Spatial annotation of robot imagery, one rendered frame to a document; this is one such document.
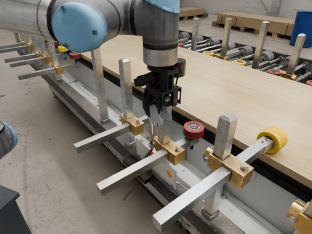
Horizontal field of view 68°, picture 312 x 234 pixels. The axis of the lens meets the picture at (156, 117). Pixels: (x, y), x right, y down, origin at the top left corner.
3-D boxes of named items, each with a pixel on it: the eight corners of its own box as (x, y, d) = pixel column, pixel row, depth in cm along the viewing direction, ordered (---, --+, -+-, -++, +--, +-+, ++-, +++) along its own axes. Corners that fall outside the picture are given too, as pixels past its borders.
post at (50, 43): (60, 91, 181) (44, 27, 156) (58, 90, 184) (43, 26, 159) (64, 90, 183) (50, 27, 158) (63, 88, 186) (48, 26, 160)
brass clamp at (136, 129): (134, 136, 100) (133, 127, 97) (118, 123, 109) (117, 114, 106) (146, 131, 103) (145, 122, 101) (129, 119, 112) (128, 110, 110)
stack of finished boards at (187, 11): (203, 13, 891) (203, 8, 882) (155, 20, 758) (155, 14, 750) (188, 11, 941) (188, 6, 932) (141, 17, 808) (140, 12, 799)
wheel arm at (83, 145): (78, 155, 89) (76, 146, 87) (74, 151, 92) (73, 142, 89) (163, 118, 112) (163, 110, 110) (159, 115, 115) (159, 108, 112)
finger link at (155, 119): (159, 137, 69) (159, 110, 64) (146, 128, 73) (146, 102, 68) (166, 133, 70) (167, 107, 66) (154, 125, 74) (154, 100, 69)
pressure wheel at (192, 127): (191, 157, 91) (194, 133, 85) (178, 147, 96) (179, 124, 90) (205, 149, 95) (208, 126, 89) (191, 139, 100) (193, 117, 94)
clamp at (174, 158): (174, 166, 83) (175, 155, 80) (151, 147, 92) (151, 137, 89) (185, 159, 86) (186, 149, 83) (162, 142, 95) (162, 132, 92)
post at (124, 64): (130, 155, 114) (122, 60, 89) (126, 151, 116) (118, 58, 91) (135, 152, 116) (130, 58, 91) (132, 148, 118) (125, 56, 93)
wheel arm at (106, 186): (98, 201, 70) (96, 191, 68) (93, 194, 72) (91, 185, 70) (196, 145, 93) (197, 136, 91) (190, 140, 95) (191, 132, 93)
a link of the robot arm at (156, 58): (135, 45, 60) (164, 39, 65) (136, 63, 62) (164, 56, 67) (157, 52, 54) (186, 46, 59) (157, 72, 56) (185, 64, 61)
